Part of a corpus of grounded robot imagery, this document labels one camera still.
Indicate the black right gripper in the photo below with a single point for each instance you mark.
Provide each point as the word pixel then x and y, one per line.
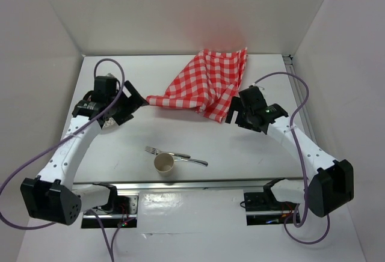
pixel 243 124

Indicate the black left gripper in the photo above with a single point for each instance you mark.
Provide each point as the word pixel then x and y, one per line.
pixel 133 102

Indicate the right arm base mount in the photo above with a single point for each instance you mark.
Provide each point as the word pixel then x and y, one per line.
pixel 261 210

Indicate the silver fork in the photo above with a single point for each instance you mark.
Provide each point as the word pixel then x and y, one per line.
pixel 157 151

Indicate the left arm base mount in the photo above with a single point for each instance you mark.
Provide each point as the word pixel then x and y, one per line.
pixel 124 213

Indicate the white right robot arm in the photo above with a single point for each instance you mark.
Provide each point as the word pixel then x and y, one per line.
pixel 329 183

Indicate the aluminium side rail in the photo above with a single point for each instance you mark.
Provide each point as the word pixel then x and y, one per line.
pixel 302 118

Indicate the aluminium front rail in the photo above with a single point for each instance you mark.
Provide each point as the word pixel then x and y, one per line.
pixel 193 184

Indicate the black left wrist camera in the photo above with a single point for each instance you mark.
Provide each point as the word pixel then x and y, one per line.
pixel 105 89

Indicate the beige paper cup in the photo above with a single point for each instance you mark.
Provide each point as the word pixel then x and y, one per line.
pixel 164 164

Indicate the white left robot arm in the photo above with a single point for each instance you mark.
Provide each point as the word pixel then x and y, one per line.
pixel 50 196

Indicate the red white checkered cloth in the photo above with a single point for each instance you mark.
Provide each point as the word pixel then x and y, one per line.
pixel 206 85

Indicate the silver table knife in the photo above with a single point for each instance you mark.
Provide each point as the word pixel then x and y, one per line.
pixel 199 162

